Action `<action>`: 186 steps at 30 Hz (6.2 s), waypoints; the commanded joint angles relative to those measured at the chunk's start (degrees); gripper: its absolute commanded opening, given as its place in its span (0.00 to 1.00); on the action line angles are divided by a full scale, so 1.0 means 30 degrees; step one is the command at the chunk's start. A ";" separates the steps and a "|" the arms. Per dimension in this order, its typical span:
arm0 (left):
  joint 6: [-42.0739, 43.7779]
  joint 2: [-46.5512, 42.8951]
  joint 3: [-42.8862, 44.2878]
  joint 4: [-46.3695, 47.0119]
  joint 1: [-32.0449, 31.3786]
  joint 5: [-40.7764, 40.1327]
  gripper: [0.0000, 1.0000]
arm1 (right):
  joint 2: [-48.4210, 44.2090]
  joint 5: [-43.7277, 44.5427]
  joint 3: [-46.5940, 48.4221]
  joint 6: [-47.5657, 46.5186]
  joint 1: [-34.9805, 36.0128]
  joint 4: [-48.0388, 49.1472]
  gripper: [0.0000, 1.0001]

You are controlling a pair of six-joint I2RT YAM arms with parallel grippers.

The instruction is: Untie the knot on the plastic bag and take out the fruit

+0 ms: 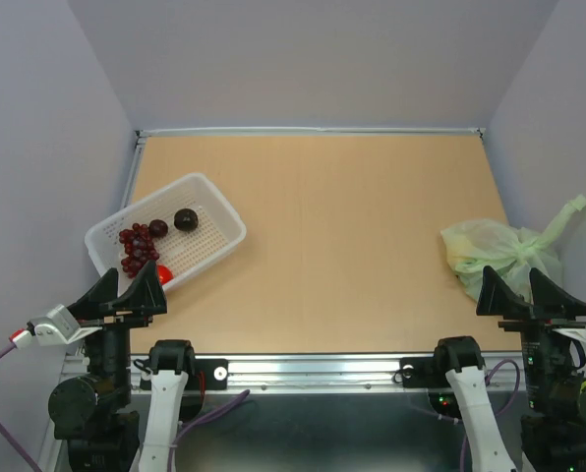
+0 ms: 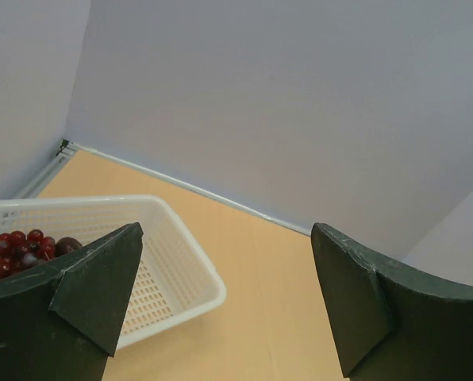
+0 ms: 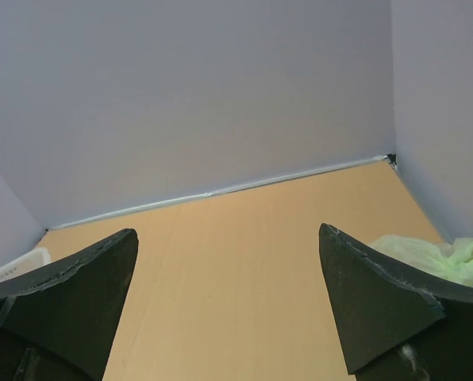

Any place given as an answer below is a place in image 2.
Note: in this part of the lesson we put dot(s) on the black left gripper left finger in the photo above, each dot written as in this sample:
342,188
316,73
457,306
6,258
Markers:
62,320

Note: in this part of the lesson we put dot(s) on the white plastic basket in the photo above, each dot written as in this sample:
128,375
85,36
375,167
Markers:
176,281

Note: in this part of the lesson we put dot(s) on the red grape bunch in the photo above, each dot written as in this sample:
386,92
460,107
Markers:
20,251

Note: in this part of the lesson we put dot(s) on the dark plum near grapes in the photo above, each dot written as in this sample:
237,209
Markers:
66,245

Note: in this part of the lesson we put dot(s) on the aluminium table edge rail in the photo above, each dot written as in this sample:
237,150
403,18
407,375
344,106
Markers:
47,171

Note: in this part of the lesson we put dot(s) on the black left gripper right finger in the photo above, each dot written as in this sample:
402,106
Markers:
390,321

